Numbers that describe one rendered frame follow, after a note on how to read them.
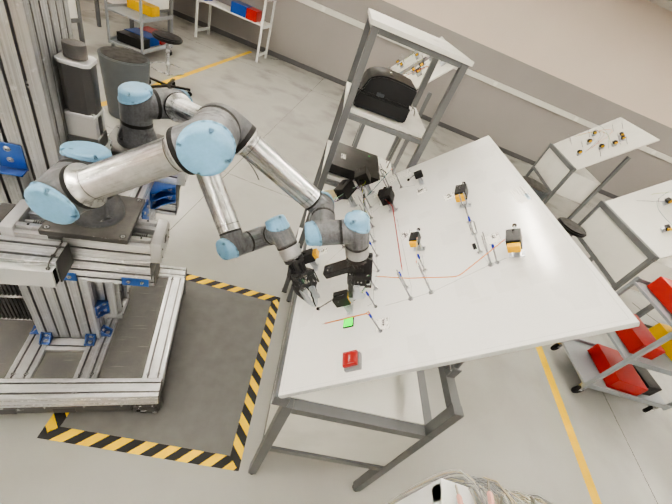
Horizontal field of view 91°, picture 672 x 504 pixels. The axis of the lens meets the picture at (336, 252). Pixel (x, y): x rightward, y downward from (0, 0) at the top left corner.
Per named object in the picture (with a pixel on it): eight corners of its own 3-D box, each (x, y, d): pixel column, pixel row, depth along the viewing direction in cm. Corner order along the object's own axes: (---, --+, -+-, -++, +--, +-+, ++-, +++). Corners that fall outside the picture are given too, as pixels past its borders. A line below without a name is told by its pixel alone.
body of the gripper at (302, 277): (303, 294, 114) (288, 263, 111) (294, 289, 122) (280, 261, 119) (321, 283, 117) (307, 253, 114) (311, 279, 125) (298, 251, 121)
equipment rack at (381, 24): (280, 292, 258) (371, 18, 142) (292, 243, 304) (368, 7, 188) (341, 308, 266) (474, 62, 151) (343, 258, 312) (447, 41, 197)
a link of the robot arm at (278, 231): (274, 215, 119) (288, 211, 113) (287, 242, 122) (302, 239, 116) (258, 224, 114) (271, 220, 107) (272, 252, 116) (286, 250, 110)
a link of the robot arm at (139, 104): (113, 112, 132) (110, 77, 123) (149, 112, 141) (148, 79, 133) (127, 127, 127) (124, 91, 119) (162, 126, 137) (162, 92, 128)
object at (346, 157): (324, 172, 197) (328, 162, 193) (328, 148, 224) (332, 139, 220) (375, 189, 202) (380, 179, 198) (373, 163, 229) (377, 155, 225)
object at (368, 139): (341, 176, 432) (395, 35, 329) (351, 144, 524) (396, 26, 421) (392, 196, 438) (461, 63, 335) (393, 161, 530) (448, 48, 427)
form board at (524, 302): (315, 209, 202) (314, 206, 201) (489, 138, 169) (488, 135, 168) (280, 398, 112) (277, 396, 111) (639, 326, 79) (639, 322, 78)
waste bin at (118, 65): (106, 121, 349) (98, 58, 310) (102, 102, 374) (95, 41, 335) (155, 125, 375) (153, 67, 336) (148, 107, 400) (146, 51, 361)
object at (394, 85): (351, 106, 174) (365, 67, 161) (351, 93, 191) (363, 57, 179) (403, 125, 179) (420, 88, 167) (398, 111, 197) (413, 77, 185)
